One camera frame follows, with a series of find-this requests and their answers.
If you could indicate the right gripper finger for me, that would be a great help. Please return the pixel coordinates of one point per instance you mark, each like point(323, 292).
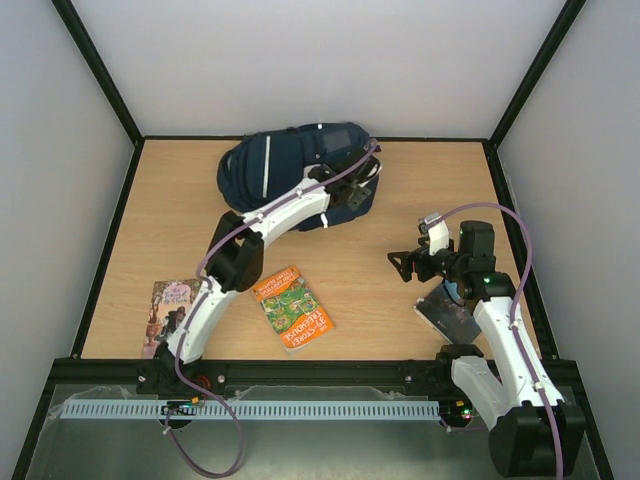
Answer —
point(405, 269)
point(400, 257)

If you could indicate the orange treehouse book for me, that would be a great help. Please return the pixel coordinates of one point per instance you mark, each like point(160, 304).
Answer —
point(292, 309)

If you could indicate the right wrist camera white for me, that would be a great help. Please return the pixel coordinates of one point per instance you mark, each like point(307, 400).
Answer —
point(435, 230)

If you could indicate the purple illustrated book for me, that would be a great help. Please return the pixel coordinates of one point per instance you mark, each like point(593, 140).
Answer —
point(170, 303)

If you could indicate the black aluminium frame rail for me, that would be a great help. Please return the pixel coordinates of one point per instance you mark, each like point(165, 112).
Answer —
point(225, 377)

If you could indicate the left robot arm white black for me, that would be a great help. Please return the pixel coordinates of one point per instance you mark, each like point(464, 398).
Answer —
point(234, 264)

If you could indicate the navy blue backpack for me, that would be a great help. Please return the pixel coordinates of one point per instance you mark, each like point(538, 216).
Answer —
point(266, 165)

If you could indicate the dark blue fantasy book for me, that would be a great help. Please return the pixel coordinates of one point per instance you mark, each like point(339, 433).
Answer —
point(446, 313)

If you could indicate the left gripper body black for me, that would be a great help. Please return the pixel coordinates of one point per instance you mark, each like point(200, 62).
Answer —
point(355, 201)

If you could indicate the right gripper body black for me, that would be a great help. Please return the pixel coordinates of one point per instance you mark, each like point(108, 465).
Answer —
point(417, 262)

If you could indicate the light blue cable duct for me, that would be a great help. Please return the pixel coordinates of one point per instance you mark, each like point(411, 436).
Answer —
point(252, 410)

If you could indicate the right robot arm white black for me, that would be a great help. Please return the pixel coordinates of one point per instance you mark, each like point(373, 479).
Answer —
point(533, 431)

